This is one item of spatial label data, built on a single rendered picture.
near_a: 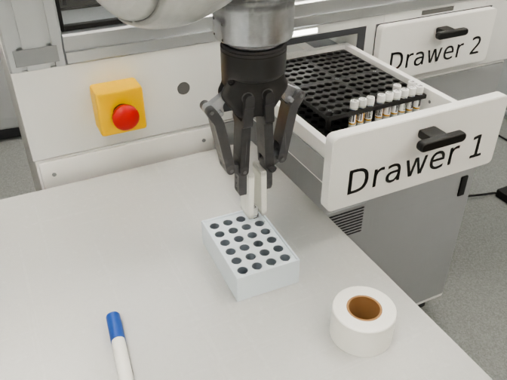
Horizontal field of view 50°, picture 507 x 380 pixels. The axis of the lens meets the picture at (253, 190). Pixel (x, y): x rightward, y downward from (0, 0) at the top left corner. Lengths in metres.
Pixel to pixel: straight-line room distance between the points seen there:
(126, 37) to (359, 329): 0.54
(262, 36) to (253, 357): 0.34
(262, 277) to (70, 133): 0.41
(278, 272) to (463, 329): 1.16
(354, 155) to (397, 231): 0.75
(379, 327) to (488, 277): 1.39
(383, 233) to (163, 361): 0.88
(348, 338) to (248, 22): 0.35
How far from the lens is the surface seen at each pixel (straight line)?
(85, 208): 0.86
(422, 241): 1.52
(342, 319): 0.61
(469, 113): 0.80
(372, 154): 0.71
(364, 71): 0.94
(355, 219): 1.30
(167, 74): 0.91
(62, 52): 0.86
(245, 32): 0.59
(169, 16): 0.41
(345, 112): 0.79
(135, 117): 0.84
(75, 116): 0.90
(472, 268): 1.99
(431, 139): 0.72
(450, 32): 1.14
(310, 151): 0.75
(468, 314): 1.83
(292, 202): 0.84
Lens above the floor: 1.24
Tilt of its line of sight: 34 degrees down
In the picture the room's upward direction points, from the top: straight up
